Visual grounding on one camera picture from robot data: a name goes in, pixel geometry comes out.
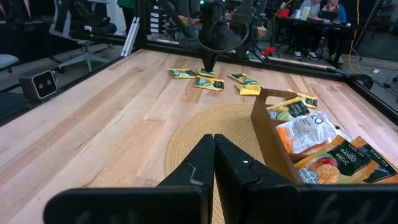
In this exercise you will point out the black labelled drawer rack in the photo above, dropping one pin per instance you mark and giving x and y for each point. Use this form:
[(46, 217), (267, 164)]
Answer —
[(155, 21)]

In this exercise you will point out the black background desk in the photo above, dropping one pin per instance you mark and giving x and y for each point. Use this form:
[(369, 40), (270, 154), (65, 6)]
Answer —
[(311, 22)]

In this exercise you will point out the small black camera box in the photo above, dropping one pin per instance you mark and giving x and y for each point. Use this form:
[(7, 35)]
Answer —
[(38, 84)]

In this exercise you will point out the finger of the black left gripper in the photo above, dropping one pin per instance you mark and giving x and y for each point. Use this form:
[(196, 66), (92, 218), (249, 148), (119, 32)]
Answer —
[(214, 60), (206, 60)]

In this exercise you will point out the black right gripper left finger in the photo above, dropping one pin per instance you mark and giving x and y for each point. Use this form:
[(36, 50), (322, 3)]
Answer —
[(199, 168)]

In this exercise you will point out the plain yellow tea bag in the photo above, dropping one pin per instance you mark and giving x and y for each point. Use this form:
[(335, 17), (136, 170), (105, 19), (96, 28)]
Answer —
[(248, 89)]

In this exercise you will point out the white office chair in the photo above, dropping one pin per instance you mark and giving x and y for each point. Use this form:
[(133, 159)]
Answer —
[(77, 37)]

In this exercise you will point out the white aluminium profile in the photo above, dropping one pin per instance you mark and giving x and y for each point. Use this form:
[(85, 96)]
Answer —
[(130, 37)]

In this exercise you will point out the grey chair seat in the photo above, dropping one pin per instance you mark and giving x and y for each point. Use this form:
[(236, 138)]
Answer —
[(7, 60)]

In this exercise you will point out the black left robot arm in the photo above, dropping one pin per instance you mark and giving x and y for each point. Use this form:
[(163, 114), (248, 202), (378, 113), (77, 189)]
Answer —
[(239, 18)]

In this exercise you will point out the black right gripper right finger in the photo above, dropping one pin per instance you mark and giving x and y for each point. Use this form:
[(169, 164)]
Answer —
[(242, 186)]

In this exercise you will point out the red container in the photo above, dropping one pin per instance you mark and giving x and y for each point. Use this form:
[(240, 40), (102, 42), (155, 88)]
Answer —
[(283, 13)]

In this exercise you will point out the brown wooden tea organizer box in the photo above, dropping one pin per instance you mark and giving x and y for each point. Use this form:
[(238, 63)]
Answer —
[(267, 140)]

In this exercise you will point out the round woven straw placemat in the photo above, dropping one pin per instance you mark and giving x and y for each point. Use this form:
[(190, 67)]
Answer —
[(217, 124)]

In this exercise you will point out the person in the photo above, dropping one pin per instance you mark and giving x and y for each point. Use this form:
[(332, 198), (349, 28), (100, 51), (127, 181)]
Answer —
[(334, 31), (127, 12), (308, 31)]

